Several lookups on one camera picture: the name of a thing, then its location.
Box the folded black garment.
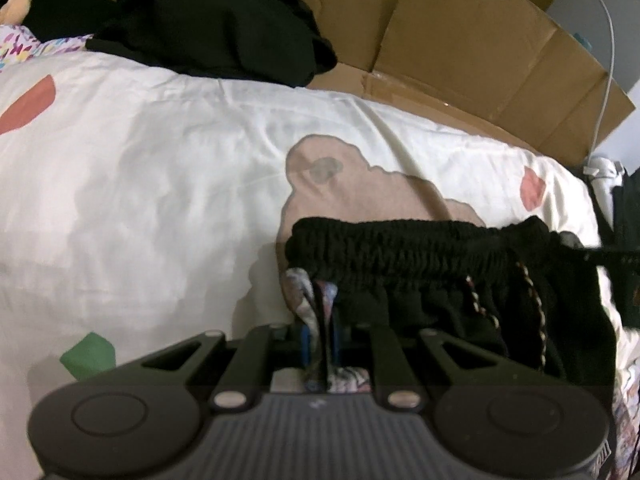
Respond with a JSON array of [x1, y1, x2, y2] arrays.
[[597, 170, 640, 331]]

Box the white garment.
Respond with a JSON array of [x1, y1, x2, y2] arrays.
[[582, 156, 626, 226]]

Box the cream bear print blanket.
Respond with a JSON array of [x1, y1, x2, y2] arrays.
[[0, 50, 640, 480]]

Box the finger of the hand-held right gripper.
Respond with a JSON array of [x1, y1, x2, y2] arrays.
[[562, 232, 640, 267]]

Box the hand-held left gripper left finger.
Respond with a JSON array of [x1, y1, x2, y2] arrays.
[[120, 324, 326, 413]]

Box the white cable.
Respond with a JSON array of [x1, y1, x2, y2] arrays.
[[580, 0, 617, 171]]

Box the floral print cloth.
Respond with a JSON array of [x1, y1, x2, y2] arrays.
[[0, 24, 96, 73]]

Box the teddy bear in blue shirt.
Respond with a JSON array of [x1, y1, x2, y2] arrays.
[[0, 0, 33, 26]]

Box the crumpled black garment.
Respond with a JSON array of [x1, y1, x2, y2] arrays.
[[85, 0, 338, 88]]

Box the black shorts with bear-print trim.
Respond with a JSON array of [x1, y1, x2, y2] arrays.
[[282, 215, 618, 396]]

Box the flat cardboard sheet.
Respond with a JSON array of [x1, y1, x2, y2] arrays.
[[20, 0, 636, 166]]

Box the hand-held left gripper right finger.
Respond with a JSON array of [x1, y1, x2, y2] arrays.
[[327, 324, 525, 413]]

